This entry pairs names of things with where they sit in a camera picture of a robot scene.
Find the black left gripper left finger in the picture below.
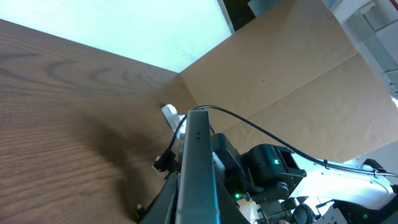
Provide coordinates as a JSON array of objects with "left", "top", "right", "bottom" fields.
[{"left": 139, "top": 172, "right": 178, "bottom": 224}]

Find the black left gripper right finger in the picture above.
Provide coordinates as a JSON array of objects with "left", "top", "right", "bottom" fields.
[{"left": 216, "top": 180, "right": 249, "bottom": 224}]

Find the Galaxy S25 Ultra smartphone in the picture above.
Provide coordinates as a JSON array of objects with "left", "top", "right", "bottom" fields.
[{"left": 175, "top": 110, "right": 220, "bottom": 224}]

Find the black charger cable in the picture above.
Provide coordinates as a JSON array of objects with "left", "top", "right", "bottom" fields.
[{"left": 152, "top": 114, "right": 188, "bottom": 174}]

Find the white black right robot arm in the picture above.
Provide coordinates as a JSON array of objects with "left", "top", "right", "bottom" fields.
[{"left": 211, "top": 133, "right": 397, "bottom": 223}]

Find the white power strip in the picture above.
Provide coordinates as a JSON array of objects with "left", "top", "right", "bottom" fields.
[{"left": 161, "top": 104, "right": 185, "bottom": 132}]

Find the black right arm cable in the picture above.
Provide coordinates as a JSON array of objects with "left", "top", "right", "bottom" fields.
[{"left": 193, "top": 105, "right": 398, "bottom": 179}]

